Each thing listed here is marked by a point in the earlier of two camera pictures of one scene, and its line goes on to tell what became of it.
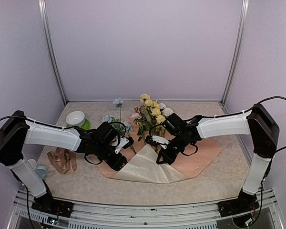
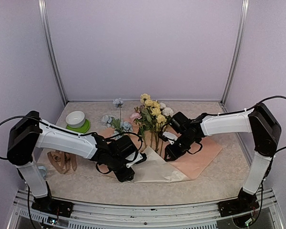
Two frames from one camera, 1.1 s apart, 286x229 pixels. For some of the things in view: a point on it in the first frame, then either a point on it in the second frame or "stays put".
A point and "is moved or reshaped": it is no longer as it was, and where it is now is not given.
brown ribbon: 61,159 stays put
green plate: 86,125 stays put
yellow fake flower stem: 152,109 stays put
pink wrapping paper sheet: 142,166 is moved or reshaped
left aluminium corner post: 48,37 stays put
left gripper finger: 110,165 -> 124,174
